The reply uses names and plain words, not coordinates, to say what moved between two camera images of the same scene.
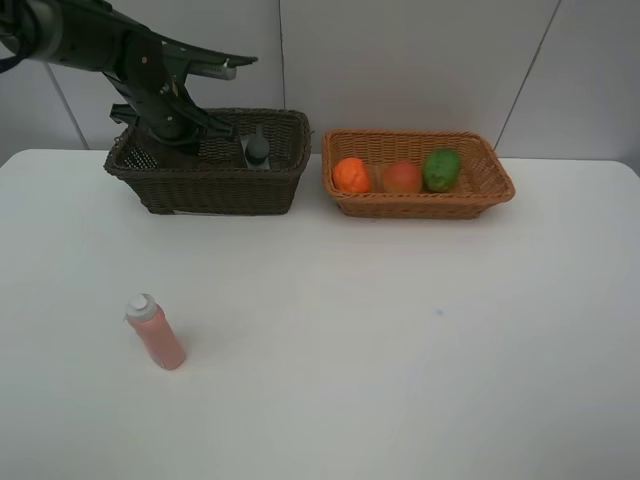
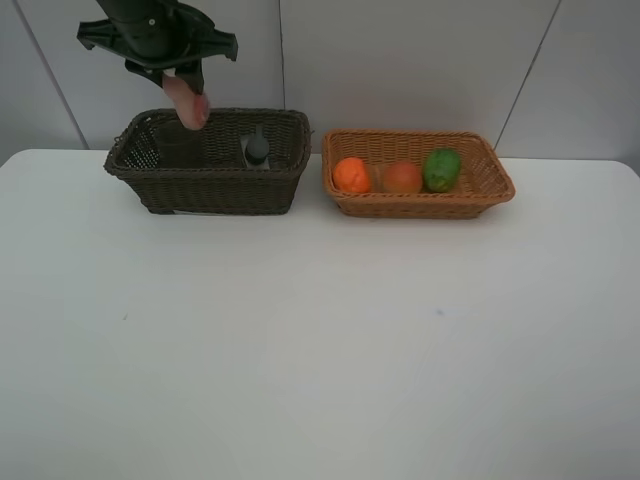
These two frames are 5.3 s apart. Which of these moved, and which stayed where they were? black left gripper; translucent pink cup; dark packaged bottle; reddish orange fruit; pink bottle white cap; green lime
Moved: pink bottle white cap; black left gripper
Stayed: reddish orange fruit; translucent pink cup; dark packaged bottle; green lime
